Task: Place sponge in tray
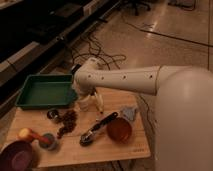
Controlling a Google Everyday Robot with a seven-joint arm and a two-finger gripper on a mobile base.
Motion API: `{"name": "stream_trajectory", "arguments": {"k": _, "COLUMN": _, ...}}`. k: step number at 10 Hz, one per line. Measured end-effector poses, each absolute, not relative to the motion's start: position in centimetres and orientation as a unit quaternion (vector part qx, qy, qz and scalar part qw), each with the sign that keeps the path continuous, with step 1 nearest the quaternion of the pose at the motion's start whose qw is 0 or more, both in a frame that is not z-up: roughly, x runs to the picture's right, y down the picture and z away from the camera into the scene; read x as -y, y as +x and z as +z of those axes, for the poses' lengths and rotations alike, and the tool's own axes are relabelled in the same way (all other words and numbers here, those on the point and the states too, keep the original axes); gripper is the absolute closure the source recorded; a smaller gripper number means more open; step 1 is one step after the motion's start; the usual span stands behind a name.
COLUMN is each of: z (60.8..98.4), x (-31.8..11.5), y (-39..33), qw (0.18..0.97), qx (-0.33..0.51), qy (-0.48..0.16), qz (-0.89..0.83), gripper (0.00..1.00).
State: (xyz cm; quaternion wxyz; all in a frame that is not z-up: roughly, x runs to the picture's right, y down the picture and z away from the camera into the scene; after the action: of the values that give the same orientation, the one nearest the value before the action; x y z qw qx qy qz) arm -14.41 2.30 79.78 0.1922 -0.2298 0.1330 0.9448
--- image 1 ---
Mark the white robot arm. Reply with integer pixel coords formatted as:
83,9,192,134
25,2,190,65
73,58,213,171

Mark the green plastic tray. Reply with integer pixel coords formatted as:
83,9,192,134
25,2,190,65
16,74,77,110

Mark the white round jar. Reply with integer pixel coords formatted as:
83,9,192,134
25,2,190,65
77,96,90,111

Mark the grey crumpled cloth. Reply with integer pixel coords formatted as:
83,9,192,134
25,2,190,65
120,106,137,122

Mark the wooden board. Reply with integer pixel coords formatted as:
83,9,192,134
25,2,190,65
3,88,151,168

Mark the orange bowl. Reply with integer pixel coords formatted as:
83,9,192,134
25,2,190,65
106,117,132,143

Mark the brown grape bunch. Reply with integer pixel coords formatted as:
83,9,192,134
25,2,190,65
57,110,77,139

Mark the black ice cream scoop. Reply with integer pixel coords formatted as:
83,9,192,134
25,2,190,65
79,112,118,146

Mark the small dark metal cup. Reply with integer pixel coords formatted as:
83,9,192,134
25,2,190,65
47,109,61,122

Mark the small grey cup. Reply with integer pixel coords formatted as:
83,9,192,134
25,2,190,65
39,133,57,151

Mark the office chair base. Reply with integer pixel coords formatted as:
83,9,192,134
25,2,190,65
121,0,151,16

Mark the dark shelf unit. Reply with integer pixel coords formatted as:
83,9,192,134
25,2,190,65
0,0,119,110

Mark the purple bowl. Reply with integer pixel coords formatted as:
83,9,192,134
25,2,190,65
0,141,33,171

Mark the yellow handled brush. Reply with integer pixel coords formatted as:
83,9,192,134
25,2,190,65
92,90,104,113

